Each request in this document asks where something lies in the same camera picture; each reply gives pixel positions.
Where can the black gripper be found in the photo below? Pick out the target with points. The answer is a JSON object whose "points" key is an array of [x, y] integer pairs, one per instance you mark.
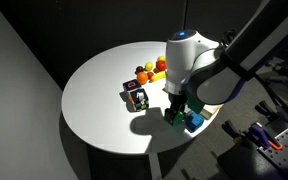
{"points": [[177, 101]]}

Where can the green block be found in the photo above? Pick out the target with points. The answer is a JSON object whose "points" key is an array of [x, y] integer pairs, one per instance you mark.
{"points": [[179, 119]]}

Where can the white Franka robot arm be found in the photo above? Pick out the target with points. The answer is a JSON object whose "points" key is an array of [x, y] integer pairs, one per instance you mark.
{"points": [[184, 56]]}

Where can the blue block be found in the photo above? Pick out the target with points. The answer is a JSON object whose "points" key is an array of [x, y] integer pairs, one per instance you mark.
{"points": [[194, 122]]}

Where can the light wooden tray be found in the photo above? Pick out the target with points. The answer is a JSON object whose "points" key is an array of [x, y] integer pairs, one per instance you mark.
{"points": [[212, 111]]}

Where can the black green checkered cube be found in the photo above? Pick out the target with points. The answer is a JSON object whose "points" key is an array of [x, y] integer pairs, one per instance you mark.
{"points": [[139, 100]]}

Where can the yellow toy banana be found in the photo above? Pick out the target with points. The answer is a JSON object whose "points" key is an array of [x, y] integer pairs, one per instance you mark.
{"points": [[158, 77]]}

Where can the small red-orange toy fruit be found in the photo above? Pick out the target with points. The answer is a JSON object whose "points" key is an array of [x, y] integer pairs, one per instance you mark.
{"points": [[150, 74]]}

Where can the orange toy fruit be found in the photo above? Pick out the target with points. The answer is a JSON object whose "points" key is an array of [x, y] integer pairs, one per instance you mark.
{"points": [[142, 78]]}

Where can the red toy tomato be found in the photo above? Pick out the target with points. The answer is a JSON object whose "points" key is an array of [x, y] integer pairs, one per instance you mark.
{"points": [[161, 66]]}

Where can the yellow toy lemon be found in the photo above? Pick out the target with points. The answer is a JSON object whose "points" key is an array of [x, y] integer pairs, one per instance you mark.
{"points": [[148, 66]]}

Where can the small yellow toy fruit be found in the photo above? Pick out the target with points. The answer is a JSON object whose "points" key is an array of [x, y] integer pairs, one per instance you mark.
{"points": [[161, 58]]}

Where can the black spring clamp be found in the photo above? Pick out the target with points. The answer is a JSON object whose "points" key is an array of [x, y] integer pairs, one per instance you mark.
{"points": [[234, 129], [265, 109]]}

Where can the purple clamp orange tip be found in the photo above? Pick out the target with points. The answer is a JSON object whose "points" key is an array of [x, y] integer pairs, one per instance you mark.
{"points": [[263, 136]]}

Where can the black perforated pegboard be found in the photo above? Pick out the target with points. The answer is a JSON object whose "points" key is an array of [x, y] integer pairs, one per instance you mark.
{"points": [[284, 146]]}

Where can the white table pedestal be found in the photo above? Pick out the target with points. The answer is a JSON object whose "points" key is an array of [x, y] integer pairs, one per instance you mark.
{"points": [[154, 166]]}

